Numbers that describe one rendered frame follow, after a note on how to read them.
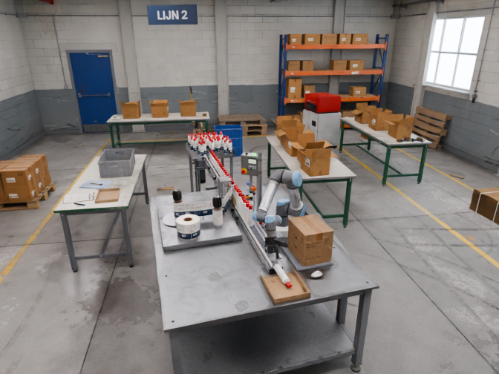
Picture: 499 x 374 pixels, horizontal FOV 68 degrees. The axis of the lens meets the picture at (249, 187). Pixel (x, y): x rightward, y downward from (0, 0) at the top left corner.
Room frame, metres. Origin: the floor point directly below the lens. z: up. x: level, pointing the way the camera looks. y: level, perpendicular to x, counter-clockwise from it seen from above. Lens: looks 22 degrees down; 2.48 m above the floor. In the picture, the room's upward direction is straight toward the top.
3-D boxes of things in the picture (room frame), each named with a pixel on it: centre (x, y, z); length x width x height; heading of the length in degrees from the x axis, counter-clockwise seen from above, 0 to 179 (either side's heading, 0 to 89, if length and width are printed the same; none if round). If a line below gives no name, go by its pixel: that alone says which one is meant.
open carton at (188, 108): (8.58, 1.38, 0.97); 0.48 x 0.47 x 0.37; 11
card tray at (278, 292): (2.17, -0.24, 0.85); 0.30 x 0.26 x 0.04; 16
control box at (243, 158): (3.26, -0.02, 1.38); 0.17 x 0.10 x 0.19; 71
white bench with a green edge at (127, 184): (4.49, 1.80, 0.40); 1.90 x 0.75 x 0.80; 8
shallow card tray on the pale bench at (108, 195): (3.85, 1.59, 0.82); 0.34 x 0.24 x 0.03; 14
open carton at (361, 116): (7.80, -2.42, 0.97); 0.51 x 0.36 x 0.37; 101
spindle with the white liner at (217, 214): (2.98, 0.28, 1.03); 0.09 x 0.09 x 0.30
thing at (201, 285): (2.98, 0.10, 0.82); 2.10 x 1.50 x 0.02; 16
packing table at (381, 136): (7.20, -2.56, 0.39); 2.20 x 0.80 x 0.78; 8
